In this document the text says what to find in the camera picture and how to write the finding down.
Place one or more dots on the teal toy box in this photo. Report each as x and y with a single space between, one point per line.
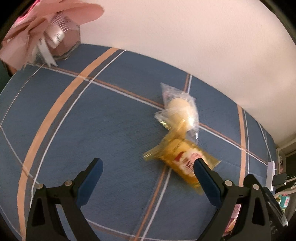
283 200

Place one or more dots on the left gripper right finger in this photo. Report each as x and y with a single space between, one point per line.
252 222

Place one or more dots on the white round bun packet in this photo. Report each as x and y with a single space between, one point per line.
179 111

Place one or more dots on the yellow soft bread packet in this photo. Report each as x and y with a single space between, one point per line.
179 154

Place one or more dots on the black power adapter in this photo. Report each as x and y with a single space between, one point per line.
279 179

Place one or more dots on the white power strip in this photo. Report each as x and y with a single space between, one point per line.
270 175

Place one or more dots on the blue plaid tablecloth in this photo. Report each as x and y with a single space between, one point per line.
110 116

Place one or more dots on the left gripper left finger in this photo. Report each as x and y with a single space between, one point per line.
44 221

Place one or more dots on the pink flower bouquet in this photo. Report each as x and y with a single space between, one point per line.
48 29

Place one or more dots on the pink swiss roll packet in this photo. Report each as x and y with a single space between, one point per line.
232 221

